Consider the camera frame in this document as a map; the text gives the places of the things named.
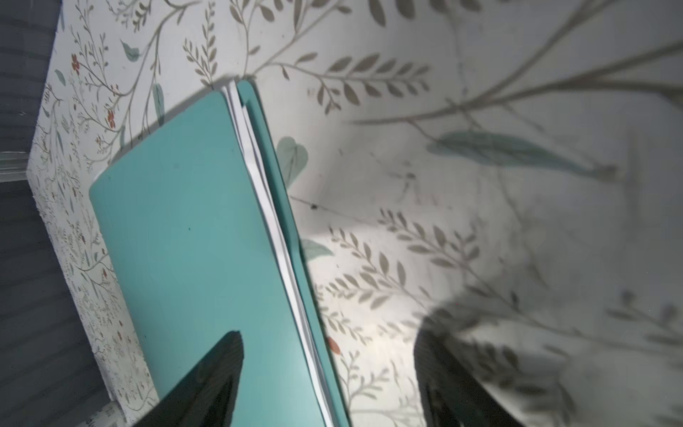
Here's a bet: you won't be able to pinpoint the teal plastic folder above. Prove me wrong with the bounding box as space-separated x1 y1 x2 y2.
89 81 349 426

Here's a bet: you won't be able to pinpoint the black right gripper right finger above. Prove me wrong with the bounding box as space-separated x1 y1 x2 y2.
414 328 521 427

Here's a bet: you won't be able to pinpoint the white paper sheets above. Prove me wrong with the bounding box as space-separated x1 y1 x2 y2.
222 80 336 426

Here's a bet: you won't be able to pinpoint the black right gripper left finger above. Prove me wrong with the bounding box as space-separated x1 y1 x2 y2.
135 331 245 427

